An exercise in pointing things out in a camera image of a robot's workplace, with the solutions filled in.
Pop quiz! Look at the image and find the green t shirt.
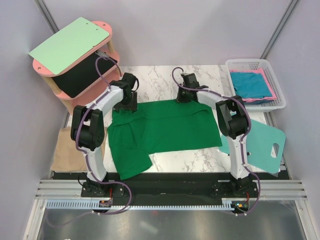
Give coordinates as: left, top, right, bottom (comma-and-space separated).
107, 99, 222, 180

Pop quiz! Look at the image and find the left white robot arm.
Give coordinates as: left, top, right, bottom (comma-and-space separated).
70, 72, 140, 197

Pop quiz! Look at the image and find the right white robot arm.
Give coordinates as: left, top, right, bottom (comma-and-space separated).
177, 84, 252, 197

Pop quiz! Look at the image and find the pink tiered shelf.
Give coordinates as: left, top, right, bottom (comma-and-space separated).
29, 17, 120, 113

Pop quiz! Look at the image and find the black clipboard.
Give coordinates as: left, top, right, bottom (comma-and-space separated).
52, 52, 119, 99

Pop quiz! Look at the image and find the blue t shirt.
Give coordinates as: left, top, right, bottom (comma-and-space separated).
230, 72, 273, 99

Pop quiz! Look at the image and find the white plastic basket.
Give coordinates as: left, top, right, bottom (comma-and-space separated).
225, 58, 286, 112

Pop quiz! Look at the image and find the pink t shirt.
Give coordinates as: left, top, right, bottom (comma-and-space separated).
229, 68, 277, 104

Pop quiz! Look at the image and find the beige folded t shirt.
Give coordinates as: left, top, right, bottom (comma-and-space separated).
50, 126, 87, 173

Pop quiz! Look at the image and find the light green board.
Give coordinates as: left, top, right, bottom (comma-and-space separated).
29, 17, 113, 77

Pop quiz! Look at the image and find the teal cutting board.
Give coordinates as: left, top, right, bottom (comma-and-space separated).
219, 119, 286, 178

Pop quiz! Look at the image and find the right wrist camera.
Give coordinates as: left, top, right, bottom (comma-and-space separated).
181, 73, 208, 89

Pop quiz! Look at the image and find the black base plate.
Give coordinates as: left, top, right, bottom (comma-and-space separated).
53, 173, 294, 207

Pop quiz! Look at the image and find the white slotted cable duct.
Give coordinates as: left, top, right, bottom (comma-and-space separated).
45, 199, 236, 211

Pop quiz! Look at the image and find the aluminium rail frame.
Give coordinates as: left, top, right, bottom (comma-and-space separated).
24, 180, 319, 240

